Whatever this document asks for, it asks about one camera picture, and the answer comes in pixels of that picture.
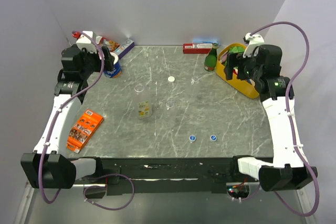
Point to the purple onion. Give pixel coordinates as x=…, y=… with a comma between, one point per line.
x=223, y=57

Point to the red box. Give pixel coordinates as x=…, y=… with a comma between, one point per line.
x=197, y=48

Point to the aluminium rail frame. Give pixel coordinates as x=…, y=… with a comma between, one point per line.
x=32, y=208

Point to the red snack bag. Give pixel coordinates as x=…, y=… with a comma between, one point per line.
x=110, y=44

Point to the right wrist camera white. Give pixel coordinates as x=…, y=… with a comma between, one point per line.
x=252, y=41

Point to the electronics board with leds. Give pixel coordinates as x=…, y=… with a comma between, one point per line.
x=238, y=192

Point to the orange snack box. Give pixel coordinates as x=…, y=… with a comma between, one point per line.
x=83, y=130

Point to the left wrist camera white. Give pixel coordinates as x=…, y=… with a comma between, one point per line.
x=83, y=42

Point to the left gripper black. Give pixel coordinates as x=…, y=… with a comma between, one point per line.
x=108, y=64

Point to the green lettuce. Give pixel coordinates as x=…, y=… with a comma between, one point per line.
x=236, y=50

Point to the clear bottle yellow label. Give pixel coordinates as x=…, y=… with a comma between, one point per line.
x=142, y=101

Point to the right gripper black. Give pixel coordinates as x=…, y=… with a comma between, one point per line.
x=235, y=60

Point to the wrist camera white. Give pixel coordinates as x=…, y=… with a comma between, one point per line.
x=83, y=42
x=252, y=41

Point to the white bottle cap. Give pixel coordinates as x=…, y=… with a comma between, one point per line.
x=171, y=79

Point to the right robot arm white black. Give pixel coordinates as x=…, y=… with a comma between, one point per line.
x=289, y=169

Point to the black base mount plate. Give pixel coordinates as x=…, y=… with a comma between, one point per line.
x=165, y=175

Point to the blue box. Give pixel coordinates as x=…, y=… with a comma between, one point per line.
x=213, y=41

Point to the blue bottle cap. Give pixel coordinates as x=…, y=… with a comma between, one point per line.
x=213, y=138
x=192, y=138

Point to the yellow plastic basket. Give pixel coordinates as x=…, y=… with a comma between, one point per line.
x=246, y=87

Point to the green glass bottle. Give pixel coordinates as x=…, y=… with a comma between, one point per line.
x=211, y=58

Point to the purple white box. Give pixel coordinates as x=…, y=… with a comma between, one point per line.
x=124, y=48

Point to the toilet paper roll blue wrap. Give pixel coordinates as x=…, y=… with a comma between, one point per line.
x=116, y=70

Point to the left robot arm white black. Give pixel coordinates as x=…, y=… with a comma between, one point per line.
x=47, y=165

